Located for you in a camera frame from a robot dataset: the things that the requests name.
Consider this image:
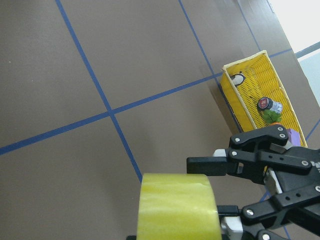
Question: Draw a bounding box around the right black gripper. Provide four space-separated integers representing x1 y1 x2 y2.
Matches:
186 124 320 240

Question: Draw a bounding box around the purple foam block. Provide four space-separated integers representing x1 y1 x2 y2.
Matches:
287 128 301 147

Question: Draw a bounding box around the yellow tape roll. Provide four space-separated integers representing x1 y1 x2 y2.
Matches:
136 173 222 240

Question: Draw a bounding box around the yellow woven basket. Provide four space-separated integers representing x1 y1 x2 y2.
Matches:
220 50 308 148

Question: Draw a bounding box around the toy panda figure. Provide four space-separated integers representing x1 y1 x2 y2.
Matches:
230 71 246 87

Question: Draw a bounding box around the orange toy carrot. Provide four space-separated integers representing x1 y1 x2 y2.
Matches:
262 109 282 125

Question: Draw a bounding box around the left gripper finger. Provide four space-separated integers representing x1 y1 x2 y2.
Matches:
126 235 137 240

